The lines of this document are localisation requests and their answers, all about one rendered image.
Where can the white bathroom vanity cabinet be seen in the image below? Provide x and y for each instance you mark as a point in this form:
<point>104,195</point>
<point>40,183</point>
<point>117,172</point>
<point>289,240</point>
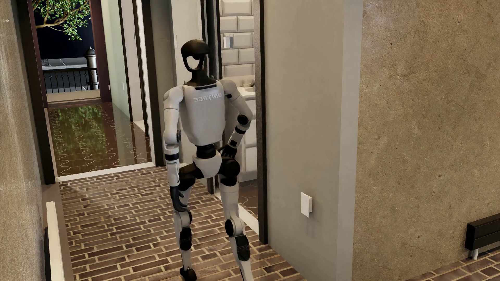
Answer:
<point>250,156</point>

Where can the white robot pelvis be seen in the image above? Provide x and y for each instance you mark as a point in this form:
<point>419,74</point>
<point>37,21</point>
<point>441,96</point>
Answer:
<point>209,166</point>

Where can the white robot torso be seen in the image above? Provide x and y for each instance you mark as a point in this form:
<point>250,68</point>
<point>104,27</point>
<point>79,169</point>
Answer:
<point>204,117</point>

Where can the white black left robot leg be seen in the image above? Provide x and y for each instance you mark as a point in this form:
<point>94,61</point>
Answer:
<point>233,218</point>

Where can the white black robot leg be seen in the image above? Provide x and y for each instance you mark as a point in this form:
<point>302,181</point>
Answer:
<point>183,226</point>
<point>233,218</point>

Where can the white black right robot leg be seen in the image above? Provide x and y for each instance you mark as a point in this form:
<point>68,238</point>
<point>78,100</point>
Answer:
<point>183,226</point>

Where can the black robot head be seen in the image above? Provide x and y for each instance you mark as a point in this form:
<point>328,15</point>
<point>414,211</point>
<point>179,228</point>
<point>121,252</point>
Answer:
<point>194,47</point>

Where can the black metal balcony railing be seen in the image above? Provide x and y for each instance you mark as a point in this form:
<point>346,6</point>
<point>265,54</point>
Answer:
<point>66,80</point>

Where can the white baseboard panel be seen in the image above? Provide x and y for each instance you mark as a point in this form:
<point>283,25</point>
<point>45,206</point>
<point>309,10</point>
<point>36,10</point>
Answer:
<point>55,246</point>

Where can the green leafy tree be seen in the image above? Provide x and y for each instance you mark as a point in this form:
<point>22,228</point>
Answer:
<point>68,17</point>

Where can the black baseboard heater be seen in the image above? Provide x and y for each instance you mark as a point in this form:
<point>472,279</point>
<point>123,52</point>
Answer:
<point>483,233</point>

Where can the white wall outlet plate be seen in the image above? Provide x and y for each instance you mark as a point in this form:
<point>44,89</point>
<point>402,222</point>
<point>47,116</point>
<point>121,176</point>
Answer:
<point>306,204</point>

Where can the white light switch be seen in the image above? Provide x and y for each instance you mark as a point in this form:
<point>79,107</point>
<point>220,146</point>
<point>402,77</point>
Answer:
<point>226,42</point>

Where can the grey domed balcony post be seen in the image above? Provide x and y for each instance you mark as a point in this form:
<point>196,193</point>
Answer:
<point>92,66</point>

